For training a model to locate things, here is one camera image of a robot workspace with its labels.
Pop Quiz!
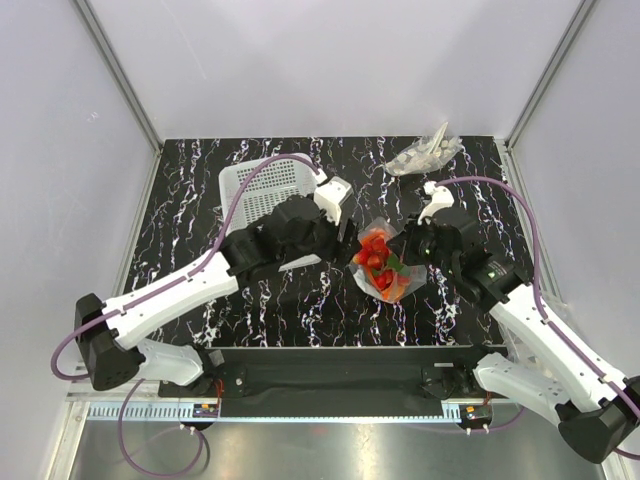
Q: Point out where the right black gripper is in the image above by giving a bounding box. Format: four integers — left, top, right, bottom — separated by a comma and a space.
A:
386, 212, 459, 276

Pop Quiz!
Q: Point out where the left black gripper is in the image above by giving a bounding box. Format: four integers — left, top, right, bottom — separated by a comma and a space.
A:
281, 205, 362, 269

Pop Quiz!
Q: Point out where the red orange papaya slice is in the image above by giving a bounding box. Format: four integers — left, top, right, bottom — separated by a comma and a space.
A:
365, 269, 412, 303

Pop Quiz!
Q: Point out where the red strawberry bunch with leaves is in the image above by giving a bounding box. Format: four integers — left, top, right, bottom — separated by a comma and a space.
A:
352, 227, 419, 294

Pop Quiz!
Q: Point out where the clear zip bag orange zipper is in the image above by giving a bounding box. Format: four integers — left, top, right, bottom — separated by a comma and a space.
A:
347, 217, 426, 304

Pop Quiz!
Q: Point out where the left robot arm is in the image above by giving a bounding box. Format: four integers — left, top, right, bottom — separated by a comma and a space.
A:
75, 190, 357, 396

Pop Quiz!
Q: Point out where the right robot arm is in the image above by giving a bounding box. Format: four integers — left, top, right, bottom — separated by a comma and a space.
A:
392, 207, 639, 464

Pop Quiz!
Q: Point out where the clear bag of white pieces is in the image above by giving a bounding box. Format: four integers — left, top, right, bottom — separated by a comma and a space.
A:
384, 122, 463, 177

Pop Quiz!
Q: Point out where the white plastic basket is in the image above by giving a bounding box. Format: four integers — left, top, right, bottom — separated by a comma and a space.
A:
219, 153, 327, 282

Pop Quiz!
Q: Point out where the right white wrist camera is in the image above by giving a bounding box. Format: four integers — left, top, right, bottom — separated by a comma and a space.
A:
417, 181, 454, 225

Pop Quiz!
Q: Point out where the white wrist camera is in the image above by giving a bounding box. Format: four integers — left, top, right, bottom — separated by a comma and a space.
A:
417, 181, 454, 225
313, 176, 353, 225

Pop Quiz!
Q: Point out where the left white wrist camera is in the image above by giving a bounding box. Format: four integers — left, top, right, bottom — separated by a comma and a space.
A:
313, 176, 353, 225

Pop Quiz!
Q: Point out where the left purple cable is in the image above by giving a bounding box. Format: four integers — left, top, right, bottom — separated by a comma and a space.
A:
51, 153, 324, 476

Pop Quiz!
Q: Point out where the purple cable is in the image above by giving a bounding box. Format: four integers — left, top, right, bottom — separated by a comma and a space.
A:
434, 175, 640, 459
51, 153, 324, 476

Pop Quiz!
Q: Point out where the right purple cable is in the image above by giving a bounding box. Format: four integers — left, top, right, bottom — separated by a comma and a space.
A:
434, 175, 640, 459

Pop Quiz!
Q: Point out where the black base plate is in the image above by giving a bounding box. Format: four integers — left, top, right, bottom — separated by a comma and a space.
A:
158, 346, 487, 412

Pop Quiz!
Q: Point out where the left aluminium frame post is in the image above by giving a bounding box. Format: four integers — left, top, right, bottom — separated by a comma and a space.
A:
72, 0, 164, 149

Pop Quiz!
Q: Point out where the aluminium frame post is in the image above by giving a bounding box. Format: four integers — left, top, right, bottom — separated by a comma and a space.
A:
504, 0, 599, 149
72, 0, 164, 149

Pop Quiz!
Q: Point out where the right aluminium frame post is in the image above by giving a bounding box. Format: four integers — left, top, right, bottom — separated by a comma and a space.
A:
504, 0, 599, 149

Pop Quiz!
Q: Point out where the white slotted cable duct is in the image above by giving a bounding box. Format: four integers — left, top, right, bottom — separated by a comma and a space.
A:
88, 401, 462, 424

